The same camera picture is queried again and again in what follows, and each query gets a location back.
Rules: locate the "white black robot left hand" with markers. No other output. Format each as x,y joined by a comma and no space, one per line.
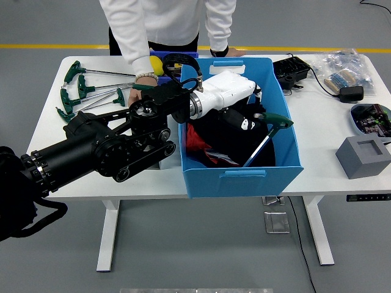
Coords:
226,90

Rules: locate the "person's left hand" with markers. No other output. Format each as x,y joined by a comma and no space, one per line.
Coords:
236,52

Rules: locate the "person's right hand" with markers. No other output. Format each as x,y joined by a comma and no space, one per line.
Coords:
136,94

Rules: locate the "grey metal tool stand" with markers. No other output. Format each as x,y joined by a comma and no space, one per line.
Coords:
163,164

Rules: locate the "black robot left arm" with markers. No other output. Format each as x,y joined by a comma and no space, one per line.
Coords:
76,152

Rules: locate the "person's left forearm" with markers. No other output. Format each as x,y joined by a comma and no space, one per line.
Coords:
217,36

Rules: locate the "person's right forearm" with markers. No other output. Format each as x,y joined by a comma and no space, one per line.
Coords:
139,58

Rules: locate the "blue folding plastic box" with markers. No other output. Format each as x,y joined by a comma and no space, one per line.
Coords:
244,183

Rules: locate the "yellow lemon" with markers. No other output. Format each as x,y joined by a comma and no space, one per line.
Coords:
157,65

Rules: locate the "small dark blue plastic bin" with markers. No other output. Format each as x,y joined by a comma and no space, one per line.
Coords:
155,53

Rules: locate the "yellow tape measure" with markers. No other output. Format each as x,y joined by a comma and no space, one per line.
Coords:
177,65

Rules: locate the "black cloth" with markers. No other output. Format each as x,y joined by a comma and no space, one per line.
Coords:
220,143

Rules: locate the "black plastic tray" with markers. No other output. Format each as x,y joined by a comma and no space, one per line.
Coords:
290,70

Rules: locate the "red cloth with white stripes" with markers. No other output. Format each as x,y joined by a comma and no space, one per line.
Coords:
195,142

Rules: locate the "person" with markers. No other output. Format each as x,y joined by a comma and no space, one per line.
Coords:
168,18

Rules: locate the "clear plastic component bags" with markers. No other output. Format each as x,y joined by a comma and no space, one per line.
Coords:
339,61

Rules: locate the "beige resistor strip bundle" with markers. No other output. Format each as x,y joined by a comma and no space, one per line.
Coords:
340,80

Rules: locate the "small metal floor plate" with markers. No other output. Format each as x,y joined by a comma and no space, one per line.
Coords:
272,201

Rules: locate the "black power adapter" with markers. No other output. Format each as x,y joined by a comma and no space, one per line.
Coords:
352,94

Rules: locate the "light blue plate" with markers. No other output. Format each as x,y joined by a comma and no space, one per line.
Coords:
353,122

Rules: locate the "large metal floor plate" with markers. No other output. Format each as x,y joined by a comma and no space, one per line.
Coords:
276,222

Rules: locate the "white table leg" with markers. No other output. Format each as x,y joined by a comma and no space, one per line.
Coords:
107,238
320,232

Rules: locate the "grey block with square recess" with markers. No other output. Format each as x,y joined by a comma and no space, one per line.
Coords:
354,161

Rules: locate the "electronic components pile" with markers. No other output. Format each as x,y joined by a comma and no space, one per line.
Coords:
374,120

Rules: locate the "black table control panel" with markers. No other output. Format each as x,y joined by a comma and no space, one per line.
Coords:
368,198

